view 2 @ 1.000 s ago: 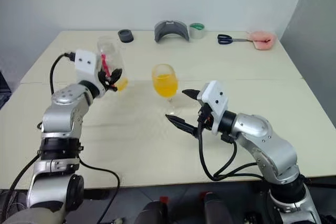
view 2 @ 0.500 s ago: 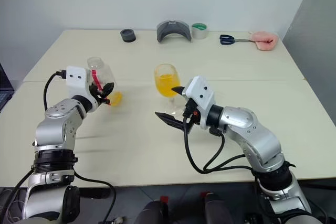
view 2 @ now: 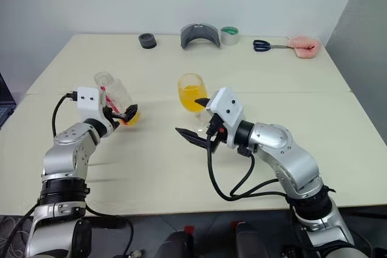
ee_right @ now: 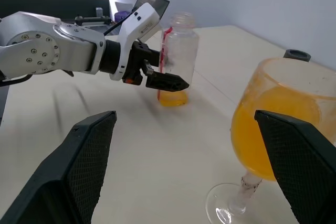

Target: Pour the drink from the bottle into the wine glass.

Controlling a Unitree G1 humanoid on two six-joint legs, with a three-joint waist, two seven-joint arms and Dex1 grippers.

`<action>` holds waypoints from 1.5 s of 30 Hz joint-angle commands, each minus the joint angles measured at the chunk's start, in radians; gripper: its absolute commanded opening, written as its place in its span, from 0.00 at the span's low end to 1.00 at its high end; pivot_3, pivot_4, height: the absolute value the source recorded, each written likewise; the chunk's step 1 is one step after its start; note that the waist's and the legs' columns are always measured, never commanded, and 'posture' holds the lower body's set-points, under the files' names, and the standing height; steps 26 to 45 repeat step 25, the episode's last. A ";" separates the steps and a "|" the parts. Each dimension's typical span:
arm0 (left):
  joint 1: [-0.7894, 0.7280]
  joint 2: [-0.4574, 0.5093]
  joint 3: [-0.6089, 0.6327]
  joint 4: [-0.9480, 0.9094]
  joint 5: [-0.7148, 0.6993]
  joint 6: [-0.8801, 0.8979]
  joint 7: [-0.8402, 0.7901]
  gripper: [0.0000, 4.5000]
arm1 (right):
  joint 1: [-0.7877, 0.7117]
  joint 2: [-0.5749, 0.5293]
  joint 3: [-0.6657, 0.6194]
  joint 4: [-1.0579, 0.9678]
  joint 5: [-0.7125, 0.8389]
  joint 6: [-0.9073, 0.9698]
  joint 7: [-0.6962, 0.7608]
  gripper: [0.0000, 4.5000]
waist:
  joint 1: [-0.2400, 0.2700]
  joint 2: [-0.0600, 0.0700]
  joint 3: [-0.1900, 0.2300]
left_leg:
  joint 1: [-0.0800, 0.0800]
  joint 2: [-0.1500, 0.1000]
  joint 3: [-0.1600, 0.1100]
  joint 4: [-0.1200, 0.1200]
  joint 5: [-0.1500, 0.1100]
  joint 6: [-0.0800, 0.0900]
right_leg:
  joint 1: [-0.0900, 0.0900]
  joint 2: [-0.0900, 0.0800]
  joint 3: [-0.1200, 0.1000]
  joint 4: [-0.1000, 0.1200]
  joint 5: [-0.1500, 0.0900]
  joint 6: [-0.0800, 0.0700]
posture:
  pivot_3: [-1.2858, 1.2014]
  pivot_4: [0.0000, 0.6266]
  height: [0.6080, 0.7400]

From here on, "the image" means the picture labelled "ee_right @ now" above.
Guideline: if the dark grey round holder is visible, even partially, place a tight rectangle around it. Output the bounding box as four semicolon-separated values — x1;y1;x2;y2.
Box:
283;49;312;63

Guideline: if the clear wine glass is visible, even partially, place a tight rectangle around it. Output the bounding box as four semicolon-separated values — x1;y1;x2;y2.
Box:
205;57;336;224

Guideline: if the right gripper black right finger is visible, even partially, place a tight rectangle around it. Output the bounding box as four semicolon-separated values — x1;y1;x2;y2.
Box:
254;109;336;224

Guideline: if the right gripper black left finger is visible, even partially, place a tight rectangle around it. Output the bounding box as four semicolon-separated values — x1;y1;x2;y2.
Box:
0;110;118;224

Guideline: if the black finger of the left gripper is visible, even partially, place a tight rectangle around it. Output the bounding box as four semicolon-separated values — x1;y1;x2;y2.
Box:
160;52;178;68
145;70;191;93

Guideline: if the small purple box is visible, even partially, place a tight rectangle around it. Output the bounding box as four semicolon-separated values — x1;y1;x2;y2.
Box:
114;10;130;22

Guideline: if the black window ledge unit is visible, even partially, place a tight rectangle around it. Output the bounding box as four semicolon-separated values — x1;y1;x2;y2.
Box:
0;0;110;27

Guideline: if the clear plastic drink bottle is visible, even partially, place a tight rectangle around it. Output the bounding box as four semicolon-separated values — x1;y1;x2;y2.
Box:
157;11;200;108

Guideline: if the dark tilted flat panel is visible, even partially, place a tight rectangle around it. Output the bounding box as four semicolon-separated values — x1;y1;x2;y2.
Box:
133;0;170;20

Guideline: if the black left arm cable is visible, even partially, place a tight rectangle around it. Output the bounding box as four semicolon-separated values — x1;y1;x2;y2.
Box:
103;14;133;37

